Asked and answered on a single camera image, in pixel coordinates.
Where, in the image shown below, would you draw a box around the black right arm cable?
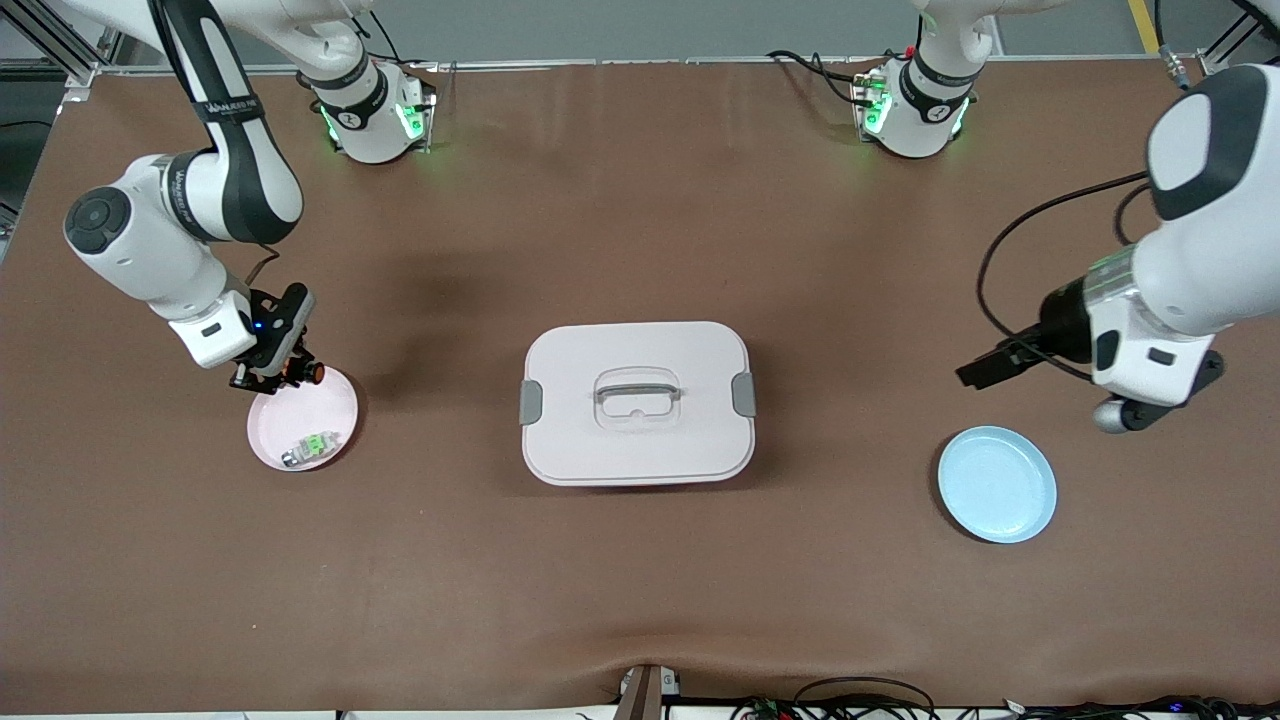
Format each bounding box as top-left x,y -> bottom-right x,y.
245,243 -> 286,296

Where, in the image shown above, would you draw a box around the pink box with white lid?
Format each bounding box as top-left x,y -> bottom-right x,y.
520,321 -> 758,488

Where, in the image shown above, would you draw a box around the black cable cluster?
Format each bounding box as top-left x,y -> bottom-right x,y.
1000,695 -> 1280,720

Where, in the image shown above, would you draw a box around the grey metal bracket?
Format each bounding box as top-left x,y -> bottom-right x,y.
615,663 -> 683,720

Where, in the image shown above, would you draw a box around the aluminium frame strut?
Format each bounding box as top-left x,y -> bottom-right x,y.
1200,0 -> 1280,79
0,0 -> 136,86

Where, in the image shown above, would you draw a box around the brown table mat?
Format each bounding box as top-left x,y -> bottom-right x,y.
0,58 -> 1280,716

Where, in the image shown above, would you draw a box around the thin black base cable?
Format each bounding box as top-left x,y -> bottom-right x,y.
350,8 -> 406,66

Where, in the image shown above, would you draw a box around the green push-button switch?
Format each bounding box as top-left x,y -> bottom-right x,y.
281,430 -> 343,469

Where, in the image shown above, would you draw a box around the black base cable bundle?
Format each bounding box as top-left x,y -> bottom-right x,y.
765,48 -> 866,106

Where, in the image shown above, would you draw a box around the black looped cable bundle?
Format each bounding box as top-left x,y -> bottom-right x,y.
730,677 -> 941,720

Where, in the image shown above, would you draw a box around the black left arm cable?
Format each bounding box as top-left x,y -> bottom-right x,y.
977,0 -> 1196,386

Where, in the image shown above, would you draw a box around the pink round plate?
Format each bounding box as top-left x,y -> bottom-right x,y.
246,364 -> 359,473

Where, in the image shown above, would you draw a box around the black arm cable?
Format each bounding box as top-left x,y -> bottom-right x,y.
245,243 -> 286,296
977,0 -> 1196,386

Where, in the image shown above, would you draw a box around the light blue round plate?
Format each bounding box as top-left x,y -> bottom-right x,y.
937,425 -> 1058,545

